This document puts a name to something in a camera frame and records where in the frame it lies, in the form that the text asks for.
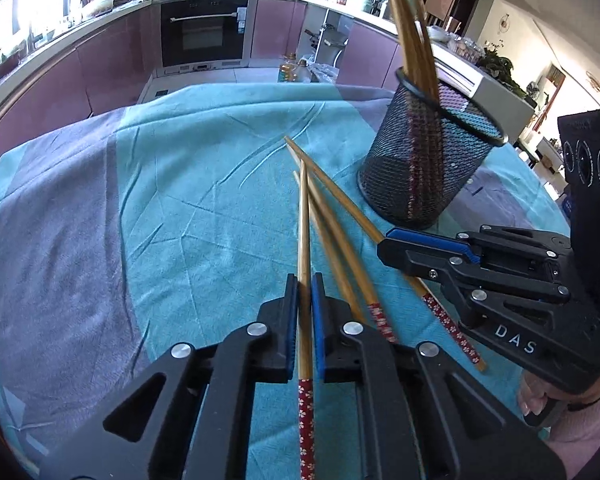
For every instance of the leafy green vegetables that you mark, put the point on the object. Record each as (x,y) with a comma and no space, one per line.
(500,67)

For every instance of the person's right hand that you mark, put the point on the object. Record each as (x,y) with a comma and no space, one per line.
(529,394)

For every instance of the black built-in oven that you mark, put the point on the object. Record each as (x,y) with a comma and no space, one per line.
(202,30)

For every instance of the teal and grey tablecloth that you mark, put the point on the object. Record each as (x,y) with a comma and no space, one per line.
(155,220)

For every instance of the pink base cabinet run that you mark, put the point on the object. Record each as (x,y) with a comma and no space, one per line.
(80,75)
(370,50)

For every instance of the clear plastic bag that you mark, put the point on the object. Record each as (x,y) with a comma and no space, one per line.
(325,73)

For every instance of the black mesh holder cup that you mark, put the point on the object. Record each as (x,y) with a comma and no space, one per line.
(455,170)

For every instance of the yellow cooking oil bottle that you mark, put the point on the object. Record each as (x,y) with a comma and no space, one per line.
(287,70)

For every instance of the bunch of bamboo chopsticks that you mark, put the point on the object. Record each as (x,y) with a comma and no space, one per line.
(410,35)

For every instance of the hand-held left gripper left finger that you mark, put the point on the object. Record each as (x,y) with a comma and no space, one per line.
(291,320)

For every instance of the white casserole pot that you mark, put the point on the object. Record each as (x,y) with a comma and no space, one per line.
(99,6)

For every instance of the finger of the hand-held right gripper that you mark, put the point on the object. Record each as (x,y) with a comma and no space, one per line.
(405,256)
(420,238)

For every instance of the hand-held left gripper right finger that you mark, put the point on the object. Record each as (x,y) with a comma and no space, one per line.
(318,325)

